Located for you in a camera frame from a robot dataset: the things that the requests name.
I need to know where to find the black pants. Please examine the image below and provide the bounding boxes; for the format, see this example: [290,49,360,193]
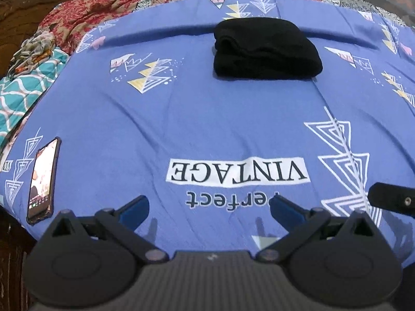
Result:
[213,18,323,80]

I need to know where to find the smartphone with lit screen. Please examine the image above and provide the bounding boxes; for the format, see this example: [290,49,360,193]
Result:
[26,136,61,225]

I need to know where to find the blue patterned bedsheet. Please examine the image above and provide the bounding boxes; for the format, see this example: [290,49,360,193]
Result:
[1,0,414,265]

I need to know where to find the teal white patterned quilt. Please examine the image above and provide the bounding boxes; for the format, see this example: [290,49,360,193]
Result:
[0,48,69,148]

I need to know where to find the crumpled floral cloth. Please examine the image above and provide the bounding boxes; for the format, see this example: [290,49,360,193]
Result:
[6,29,56,80]

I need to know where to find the carved wooden headboard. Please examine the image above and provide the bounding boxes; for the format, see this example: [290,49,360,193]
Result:
[0,0,71,76]

